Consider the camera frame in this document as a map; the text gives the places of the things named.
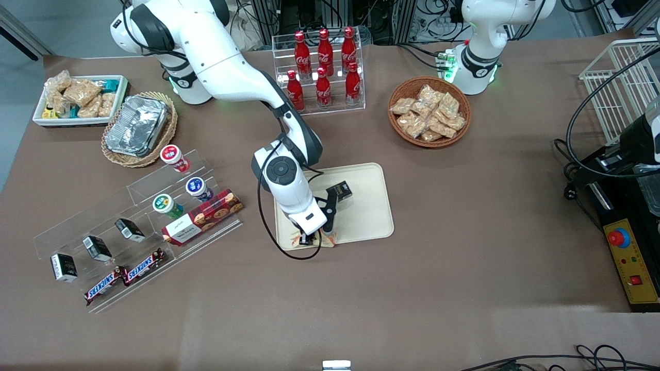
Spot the thin black cable bundle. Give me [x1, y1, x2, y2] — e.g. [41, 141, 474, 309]
[459, 344, 660, 371]

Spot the black yellow control box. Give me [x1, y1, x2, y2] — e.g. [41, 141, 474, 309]
[588, 147, 660, 313]

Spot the orange sandwich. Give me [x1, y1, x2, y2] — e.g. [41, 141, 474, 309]
[290, 230, 337, 249]

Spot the clear acrylic tiered stand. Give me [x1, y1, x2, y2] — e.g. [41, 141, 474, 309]
[34, 149, 243, 314]

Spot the crumpled beige cloth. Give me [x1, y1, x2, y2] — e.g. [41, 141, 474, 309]
[227, 4, 265, 52]

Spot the Snickers chocolate bar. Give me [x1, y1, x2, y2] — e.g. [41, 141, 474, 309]
[122, 248, 167, 286]
[84, 266, 127, 306]

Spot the red emergency stop button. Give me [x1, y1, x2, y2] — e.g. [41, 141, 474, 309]
[607, 227, 631, 248]

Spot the brown round wicker basket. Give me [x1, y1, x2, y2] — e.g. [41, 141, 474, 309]
[387, 76, 472, 149]

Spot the red cola bottle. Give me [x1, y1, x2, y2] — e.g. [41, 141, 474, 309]
[315, 67, 332, 109]
[344, 62, 361, 106]
[341, 27, 358, 73]
[294, 31, 312, 79]
[287, 70, 306, 112]
[317, 28, 335, 77]

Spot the white wire basket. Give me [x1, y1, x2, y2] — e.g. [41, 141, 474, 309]
[579, 37, 660, 145]

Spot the thick black looped cable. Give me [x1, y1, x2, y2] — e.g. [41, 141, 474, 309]
[554, 46, 660, 201]

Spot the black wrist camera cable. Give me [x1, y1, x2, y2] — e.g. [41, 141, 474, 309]
[256, 138, 323, 260]

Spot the red plaid cookie box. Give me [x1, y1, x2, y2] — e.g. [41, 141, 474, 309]
[162, 189, 244, 246]

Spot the red lid snack cup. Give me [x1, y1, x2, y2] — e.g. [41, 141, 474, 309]
[160, 144, 190, 174]

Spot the white rectangular bin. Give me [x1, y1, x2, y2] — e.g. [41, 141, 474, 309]
[32, 75, 129, 128]

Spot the grey metal beam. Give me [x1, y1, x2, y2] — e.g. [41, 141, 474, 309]
[0, 5, 55, 61]

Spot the light oval wicker basket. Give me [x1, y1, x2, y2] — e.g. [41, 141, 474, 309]
[101, 91, 178, 168]

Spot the black grey machine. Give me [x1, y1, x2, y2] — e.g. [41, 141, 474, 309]
[598, 98, 660, 178]

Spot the clear acrylic bottle rack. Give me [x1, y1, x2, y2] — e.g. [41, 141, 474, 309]
[272, 27, 366, 119]

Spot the aluminium frame rack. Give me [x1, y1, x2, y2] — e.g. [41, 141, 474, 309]
[250, 0, 465, 46]

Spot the aluminium foil container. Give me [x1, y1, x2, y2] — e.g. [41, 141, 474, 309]
[105, 95, 171, 158]

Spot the blue lid snack cup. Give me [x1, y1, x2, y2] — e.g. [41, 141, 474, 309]
[186, 176, 213, 203]

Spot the green lid snack cup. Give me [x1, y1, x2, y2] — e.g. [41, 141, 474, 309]
[152, 194, 184, 220]

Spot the cream plastic tray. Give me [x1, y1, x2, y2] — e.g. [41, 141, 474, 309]
[272, 162, 395, 251]

